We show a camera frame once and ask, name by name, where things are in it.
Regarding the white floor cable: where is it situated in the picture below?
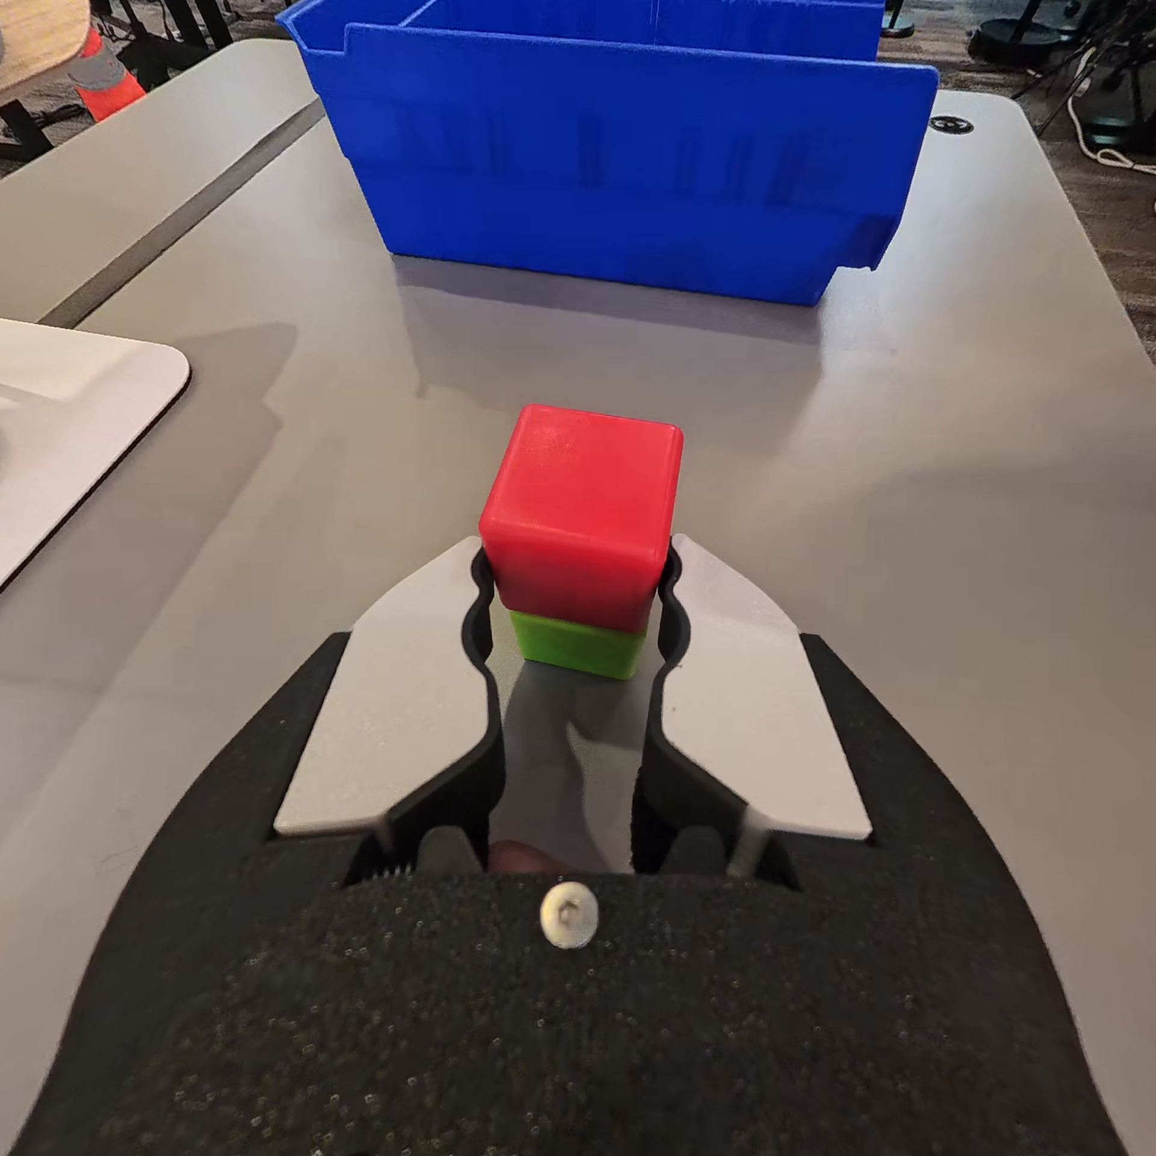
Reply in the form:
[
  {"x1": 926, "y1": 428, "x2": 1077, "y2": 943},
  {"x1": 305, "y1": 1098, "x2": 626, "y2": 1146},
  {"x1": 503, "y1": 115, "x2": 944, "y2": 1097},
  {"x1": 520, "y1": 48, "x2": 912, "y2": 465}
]
[{"x1": 1065, "y1": 45, "x2": 1156, "y2": 177}]

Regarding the orange traffic cone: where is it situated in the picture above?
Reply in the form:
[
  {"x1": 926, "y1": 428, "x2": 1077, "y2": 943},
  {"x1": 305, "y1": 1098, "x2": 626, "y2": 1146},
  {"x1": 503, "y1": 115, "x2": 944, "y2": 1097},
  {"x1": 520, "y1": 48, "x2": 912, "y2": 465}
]
[{"x1": 74, "y1": 27, "x2": 147, "y2": 122}]

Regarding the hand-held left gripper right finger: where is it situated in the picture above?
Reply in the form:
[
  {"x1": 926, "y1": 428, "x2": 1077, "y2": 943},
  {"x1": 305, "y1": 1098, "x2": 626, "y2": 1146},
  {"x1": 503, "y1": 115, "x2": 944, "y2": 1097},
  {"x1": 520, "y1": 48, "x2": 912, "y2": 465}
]
[{"x1": 631, "y1": 532, "x2": 874, "y2": 872}]

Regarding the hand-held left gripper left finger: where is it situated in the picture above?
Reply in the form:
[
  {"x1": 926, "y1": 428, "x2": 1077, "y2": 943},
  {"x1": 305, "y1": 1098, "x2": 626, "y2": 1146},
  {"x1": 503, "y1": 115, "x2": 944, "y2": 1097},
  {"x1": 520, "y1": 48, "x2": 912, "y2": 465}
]
[{"x1": 272, "y1": 534, "x2": 503, "y2": 868}]

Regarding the red cube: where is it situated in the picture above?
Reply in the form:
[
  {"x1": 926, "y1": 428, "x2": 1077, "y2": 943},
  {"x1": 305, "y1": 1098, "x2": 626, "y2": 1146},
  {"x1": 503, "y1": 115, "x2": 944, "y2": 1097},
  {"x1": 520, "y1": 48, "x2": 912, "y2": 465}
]
[{"x1": 479, "y1": 403, "x2": 684, "y2": 633}]

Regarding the black floor stand base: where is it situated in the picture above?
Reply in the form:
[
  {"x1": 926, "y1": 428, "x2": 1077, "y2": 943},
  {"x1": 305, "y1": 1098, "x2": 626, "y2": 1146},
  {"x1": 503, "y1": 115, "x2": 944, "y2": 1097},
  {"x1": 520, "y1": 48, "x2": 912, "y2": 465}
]
[{"x1": 967, "y1": 0, "x2": 1062, "y2": 65}]

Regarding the green cube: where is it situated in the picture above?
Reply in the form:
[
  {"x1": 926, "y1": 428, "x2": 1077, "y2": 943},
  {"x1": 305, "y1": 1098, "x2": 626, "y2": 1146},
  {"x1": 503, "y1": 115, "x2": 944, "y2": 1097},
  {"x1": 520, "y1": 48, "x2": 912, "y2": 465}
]
[{"x1": 508, "y1": 607, "x2": 647, "y2": 680}]

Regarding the blue plastic bin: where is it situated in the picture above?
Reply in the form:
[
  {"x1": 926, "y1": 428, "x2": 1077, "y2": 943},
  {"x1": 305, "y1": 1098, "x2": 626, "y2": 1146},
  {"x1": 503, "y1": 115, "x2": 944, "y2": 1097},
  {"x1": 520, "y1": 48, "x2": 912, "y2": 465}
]
[{"x1": 275, "y1": 0, "x2": 940, "y2": 308}]

